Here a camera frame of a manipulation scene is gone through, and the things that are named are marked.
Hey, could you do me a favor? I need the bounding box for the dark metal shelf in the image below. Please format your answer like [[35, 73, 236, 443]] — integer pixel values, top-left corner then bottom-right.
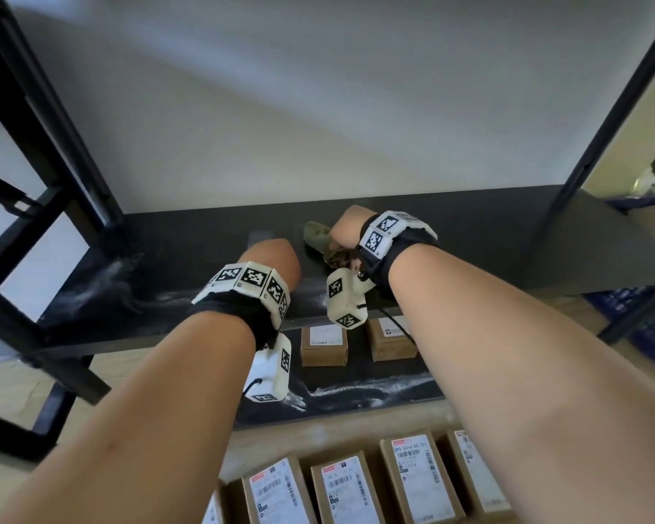
[[0, 0, 655, 432]]

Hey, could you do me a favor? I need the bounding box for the person's left forearm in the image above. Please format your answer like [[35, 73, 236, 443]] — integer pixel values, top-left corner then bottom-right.
[[0, 310, 258, 524]]

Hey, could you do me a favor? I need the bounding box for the black marker wristband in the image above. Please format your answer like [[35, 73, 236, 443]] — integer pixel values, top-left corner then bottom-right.
[[357, 210, 442, 298], [189, 260, 291, 350]]

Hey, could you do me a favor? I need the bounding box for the person's left hand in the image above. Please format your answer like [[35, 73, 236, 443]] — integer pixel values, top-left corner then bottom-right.
[[237, 238, 302, 293]]

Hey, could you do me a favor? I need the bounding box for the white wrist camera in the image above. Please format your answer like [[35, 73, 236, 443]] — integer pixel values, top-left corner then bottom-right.
[[244, 332, 293, 403]]

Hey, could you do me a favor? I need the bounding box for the group of brown cardboard boxes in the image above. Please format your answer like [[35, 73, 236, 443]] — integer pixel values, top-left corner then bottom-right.
[[300, 314, 418, 368]]

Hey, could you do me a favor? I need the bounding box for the person's right hand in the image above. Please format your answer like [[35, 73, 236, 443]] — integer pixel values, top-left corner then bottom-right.
[[327, 205, 378, 252]]

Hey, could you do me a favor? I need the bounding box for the green and pink cleaning cloth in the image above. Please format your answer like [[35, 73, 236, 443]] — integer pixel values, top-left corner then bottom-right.
[[303, 221, 361, 271]]

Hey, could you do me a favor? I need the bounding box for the person's right forearm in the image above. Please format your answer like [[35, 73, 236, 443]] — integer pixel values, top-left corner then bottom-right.
[[384, 244, 655, 524]]

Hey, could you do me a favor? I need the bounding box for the white marker cube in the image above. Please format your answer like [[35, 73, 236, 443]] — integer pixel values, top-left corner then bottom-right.
[[326, 268, 376, 329]]

